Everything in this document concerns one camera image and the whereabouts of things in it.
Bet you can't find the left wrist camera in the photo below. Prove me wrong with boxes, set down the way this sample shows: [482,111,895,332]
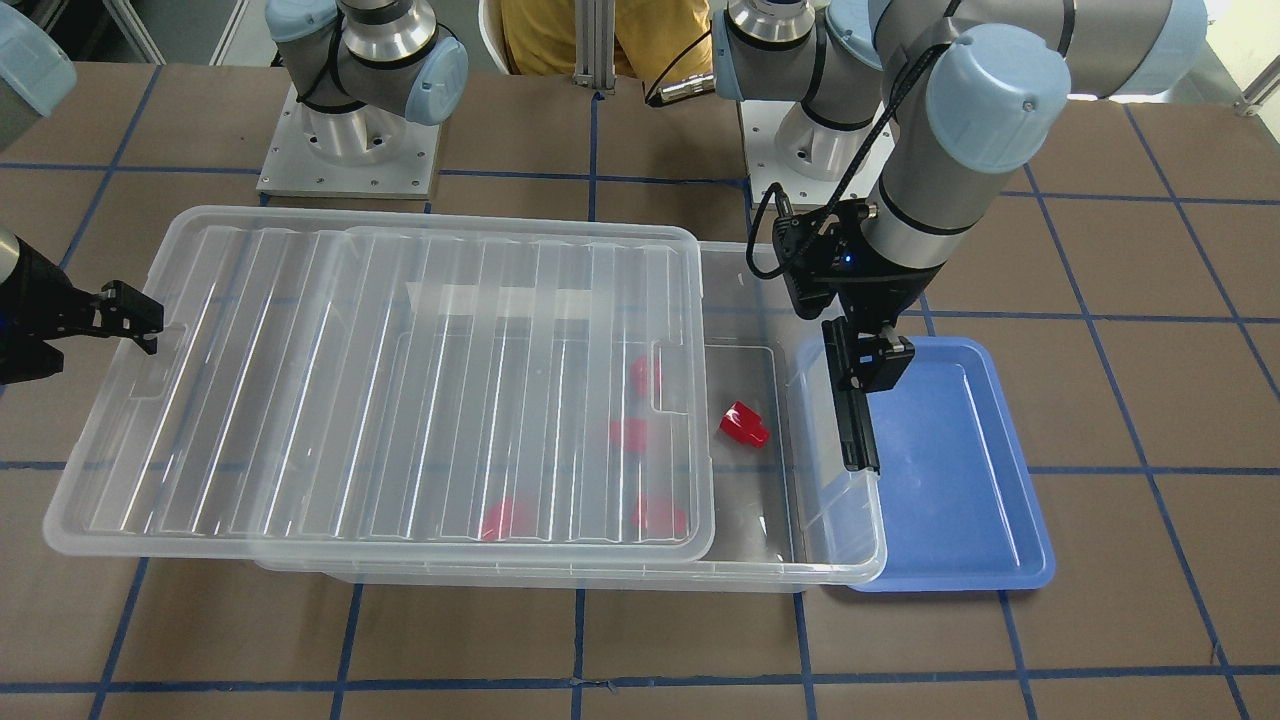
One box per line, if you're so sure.
[772,197,876,320]

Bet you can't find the blue plastic tray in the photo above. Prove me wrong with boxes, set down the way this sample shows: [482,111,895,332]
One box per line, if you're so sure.
[790,336,1057,593]

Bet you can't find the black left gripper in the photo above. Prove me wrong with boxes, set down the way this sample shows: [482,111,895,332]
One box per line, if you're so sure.
[822,240,942,393]

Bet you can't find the clear plastic box lid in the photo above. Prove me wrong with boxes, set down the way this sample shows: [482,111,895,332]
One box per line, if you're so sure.
[44,206,716,568]

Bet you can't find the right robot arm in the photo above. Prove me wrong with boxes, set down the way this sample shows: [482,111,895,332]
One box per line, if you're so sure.
[1,1,468,384]

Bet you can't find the clear plastic storage box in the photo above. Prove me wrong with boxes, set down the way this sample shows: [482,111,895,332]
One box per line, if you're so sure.
[250,240,888,594]

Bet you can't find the red block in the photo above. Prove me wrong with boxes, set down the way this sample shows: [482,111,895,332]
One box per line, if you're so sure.
[628,355,663,398]
[608,416,650,454]
[630,495,689,543]
[719,401,771,448]

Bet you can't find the aluminium frame post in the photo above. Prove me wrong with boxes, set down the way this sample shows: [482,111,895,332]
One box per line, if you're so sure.
[572,0,616,95]

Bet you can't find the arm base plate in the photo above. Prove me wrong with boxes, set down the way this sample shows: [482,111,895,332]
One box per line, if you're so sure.
[257,87,440,201]
[739,101,873,211]

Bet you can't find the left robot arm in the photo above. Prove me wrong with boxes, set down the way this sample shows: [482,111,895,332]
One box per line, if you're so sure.
[710,1,1208,393]

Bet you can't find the person in yellow shirt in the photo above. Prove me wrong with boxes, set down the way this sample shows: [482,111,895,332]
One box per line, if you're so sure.
[500,0,716,83]

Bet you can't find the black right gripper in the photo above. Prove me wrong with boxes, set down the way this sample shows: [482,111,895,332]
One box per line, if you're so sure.
[1,232,165,386]

